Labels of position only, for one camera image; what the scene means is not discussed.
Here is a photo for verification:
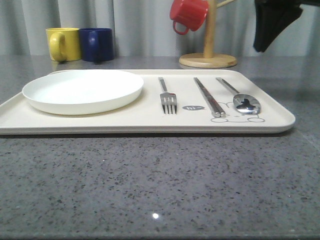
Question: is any wooden mug tree stand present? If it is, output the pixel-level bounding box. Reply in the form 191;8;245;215
179;0;237;69

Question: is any silver fork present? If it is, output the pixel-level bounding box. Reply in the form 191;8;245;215
158;77;178;115

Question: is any grey curtain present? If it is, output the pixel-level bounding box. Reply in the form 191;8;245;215
0;0;320;57

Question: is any white round plate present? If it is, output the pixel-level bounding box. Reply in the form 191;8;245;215
22;69;144;115

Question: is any red mug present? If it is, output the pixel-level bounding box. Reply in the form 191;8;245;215
169;0;209;35

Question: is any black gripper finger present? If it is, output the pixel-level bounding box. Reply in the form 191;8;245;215
262;3;303;52
253;0;288;52

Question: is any silver chopstick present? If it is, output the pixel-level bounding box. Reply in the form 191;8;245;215
193;77;221;118
193;77;226;118

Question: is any yellow mug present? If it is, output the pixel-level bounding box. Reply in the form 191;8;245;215
45;27;82;62

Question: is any silver spoon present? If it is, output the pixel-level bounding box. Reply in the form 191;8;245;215
215;77;262;115

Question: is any dark blue mug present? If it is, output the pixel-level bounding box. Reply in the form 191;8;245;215
78;28;114;63

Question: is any cream rabbit serving tray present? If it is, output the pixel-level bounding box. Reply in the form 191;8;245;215
0;69;296;135

